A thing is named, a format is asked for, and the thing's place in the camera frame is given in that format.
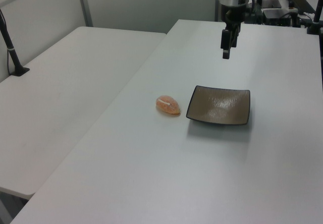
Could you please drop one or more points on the square brown ceramic plate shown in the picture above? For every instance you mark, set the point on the square brown ceramic plate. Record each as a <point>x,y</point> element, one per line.
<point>219,105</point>

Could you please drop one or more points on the black table clamp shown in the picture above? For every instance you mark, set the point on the black table clamp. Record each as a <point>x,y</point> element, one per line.
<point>315,19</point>

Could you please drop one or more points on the orange crusty bread roll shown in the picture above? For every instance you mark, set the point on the orange crusty bread roll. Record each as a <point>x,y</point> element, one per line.
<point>167,105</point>

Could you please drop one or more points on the black camera stand pole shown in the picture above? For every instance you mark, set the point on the black camera stand pole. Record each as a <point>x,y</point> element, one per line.
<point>11,50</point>

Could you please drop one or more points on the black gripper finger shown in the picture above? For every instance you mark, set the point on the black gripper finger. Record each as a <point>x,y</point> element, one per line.
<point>226,45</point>
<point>234,38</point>

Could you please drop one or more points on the white side table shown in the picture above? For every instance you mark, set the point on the white side table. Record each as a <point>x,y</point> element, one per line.
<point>63,95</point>

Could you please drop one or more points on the black flat device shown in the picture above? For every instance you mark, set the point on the black flat device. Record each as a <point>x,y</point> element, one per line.
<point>272,3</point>

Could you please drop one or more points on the black electronics box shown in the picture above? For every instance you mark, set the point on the black electronics box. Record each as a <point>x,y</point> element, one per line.
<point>278,17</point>

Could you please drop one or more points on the black keyboard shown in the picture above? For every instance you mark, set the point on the black keyboard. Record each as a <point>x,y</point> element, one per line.
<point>300,2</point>

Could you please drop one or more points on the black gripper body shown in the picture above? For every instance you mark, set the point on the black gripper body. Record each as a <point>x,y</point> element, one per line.
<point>233,13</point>

